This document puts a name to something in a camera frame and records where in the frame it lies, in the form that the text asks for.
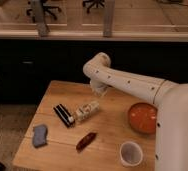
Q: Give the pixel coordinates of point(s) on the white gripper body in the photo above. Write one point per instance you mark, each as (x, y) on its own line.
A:
(98, 88)

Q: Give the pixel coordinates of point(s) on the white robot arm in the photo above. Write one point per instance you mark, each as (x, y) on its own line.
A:
(170, 98)

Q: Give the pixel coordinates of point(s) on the black rectangular box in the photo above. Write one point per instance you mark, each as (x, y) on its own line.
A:
(64, 115)

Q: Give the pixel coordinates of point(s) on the orange bowl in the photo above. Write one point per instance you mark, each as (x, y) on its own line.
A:
(142, 118)

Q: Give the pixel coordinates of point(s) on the white paper cup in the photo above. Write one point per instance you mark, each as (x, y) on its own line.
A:
(131, 154)

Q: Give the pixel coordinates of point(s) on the black office chair right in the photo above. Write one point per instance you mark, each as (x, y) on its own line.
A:
(97, 3)

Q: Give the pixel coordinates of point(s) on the black office chair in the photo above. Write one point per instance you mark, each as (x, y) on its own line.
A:
(46, 8)
(97, 3)

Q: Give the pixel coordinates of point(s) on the black office chair left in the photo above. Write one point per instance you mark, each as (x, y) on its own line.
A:
(46, 8)

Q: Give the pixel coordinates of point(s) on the grey window post right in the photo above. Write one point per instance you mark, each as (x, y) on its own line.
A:
(108, 17)

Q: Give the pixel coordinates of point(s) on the grey window post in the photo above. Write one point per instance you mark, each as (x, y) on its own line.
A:
(39, 18)
(108, 17)

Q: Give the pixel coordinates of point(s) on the grey window post left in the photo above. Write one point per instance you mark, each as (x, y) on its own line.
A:
(39, 18)

